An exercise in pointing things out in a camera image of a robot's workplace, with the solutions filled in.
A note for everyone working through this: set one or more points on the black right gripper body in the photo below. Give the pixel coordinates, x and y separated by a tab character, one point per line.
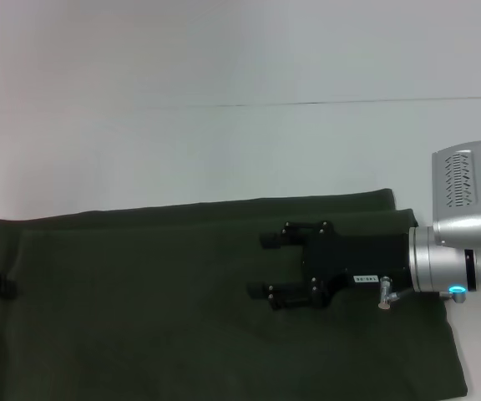
357	259

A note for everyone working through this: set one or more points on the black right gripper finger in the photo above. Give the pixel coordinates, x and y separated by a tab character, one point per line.
295	236
286	294

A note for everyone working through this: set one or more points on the dark green FREE print t-shirt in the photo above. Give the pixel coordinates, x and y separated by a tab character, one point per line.
140	313

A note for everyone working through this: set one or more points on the silver vented wrist camera box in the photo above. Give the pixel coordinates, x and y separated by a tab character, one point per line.
462	209

